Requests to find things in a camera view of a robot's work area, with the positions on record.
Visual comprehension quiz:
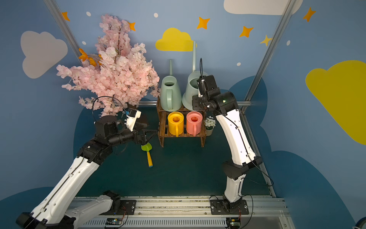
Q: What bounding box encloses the large grey-blue watering can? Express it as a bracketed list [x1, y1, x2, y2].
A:
[182, 42, 201, 111]

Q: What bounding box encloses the pink watering can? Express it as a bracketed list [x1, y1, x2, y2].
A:
[186, 111, 203, 137]

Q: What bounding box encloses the brown wooden slatted shelf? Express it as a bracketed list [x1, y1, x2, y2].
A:
[156, 98, 206, 148]

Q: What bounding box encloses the yellow watering can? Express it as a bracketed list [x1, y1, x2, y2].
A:
[168, 112, 184, 137]

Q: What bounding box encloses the mint green watering can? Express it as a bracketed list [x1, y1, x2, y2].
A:
[160, 59, 182, 112]

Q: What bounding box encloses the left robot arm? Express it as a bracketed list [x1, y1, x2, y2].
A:
[16, 108, 157, 229]

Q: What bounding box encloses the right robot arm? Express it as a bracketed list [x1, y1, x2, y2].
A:
[193, 75, 263, 212]

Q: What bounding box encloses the green yellow toy trowel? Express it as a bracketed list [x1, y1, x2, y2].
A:
[141, 143, 153, 168]

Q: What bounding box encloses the white flower pot plant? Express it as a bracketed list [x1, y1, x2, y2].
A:
[204, 116, 217, 136]

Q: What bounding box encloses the pink cherry blossom tree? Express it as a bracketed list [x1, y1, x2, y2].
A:
[56, 14, 160, 116]

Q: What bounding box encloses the aluminium back rail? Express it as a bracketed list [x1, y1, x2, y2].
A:
[139, 100, 252, 107]

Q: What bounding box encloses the aluminium rail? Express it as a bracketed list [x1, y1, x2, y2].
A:
[139, 100, 252, 107]
[68, 196, 295, 229]

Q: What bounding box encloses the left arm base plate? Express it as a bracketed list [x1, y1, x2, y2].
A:
[110, 199, 136, 215]

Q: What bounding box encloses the aluminium front rail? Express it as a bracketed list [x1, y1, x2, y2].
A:
[68, 196, 295, 229]

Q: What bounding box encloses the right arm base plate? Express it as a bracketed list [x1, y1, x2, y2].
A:
[210, 199, 249, 215]

